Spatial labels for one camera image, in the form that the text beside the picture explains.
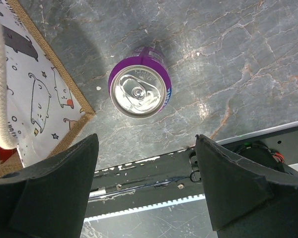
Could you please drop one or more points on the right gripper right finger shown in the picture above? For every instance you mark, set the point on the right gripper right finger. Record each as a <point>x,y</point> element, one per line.
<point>246,199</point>

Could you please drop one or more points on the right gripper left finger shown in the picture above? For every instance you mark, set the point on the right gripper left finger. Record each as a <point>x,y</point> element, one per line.
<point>49,198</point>

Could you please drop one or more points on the purple Fanta can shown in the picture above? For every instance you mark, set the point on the purple Fanta can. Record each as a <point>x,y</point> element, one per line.
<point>139,85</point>

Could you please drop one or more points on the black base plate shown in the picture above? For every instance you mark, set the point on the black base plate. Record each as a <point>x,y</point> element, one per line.
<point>175,175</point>

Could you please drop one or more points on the blue slotted cable duct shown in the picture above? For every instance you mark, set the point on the blue slotted cable duct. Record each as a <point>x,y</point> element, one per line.
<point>147,207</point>

